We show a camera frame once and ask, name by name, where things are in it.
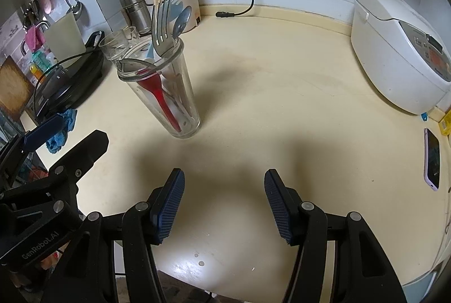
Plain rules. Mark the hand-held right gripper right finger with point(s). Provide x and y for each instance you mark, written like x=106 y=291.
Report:
x=278 y=208

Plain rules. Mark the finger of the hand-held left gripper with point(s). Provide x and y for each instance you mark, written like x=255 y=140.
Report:
x=45 y=132
x=91 y=148

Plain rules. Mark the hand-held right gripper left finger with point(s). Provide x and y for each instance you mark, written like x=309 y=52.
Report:
x=169 y=208

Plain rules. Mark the red plastic spatula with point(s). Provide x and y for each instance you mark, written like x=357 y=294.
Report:
x=156 y=88

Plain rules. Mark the tall clear glass cup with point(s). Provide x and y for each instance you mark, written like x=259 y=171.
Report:
x=183 y=102

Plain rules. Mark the large metal spoon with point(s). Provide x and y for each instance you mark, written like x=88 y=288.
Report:
x=182 y=21

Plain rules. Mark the light blue plastic spork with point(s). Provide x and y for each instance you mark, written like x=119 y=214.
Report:
x=177 y=10

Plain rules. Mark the blue cloth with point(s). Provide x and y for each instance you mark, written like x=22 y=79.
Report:
x=56 y=142

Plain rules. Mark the wooden cutting board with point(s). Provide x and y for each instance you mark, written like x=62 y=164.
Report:
x=14 y=88

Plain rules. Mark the black electric griddle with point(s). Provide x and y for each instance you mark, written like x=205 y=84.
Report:
x=77 y=77

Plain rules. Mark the green dish soap bottle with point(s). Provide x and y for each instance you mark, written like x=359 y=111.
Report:
x=38 y=58

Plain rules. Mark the white cutting board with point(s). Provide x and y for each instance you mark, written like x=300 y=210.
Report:
x=63 y=38

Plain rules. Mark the pink cloth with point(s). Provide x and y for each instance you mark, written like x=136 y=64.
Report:
x=33 y=37

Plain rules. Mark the clear glass tumbler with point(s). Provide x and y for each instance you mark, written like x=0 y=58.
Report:
x=111 y=45
x=131 y=33

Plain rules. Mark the stainless steel canister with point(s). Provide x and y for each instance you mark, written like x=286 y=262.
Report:
x=135 y=12

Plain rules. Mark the smartphone with purple case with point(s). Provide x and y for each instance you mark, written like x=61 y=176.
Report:
x=432 y=158

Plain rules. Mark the small blue clip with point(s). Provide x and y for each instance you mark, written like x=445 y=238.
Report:
x=424 y=116

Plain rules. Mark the white rice cooker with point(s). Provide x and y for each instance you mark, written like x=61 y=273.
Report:
x=384 y=56

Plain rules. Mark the yellow carton box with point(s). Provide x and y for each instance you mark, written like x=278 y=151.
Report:
x=445 y=123

